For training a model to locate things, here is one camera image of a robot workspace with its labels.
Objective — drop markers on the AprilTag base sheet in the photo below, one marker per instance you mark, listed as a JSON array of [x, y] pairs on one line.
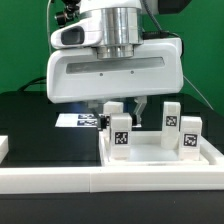
[[76, 120]]

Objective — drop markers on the white U-shaped obstacle wall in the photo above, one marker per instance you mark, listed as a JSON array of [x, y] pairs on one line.
[[110, 179]]

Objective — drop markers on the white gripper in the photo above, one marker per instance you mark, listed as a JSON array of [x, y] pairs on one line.
[[77, 74]]

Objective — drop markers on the white square tabletop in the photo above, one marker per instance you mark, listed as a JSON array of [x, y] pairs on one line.
[[145, 150]]

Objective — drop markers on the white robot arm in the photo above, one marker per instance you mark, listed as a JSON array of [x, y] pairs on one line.
[[107, 55]]

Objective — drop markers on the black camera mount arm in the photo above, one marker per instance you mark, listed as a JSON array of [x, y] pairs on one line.
[[71, 8]]

